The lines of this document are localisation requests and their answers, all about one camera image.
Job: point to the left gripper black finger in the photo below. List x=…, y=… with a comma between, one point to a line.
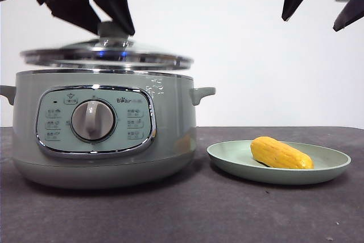
x=119, y=4
x=74, y=6

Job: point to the yellow corn cob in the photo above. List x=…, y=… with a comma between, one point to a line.
x=280, y=153

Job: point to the glass lid with green knob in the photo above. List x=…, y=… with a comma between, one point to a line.
x=108, y=55

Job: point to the pale green round plate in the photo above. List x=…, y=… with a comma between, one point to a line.
x=233, y=160

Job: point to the pale green electric steamer pot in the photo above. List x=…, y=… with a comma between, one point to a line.
x=170, y=117

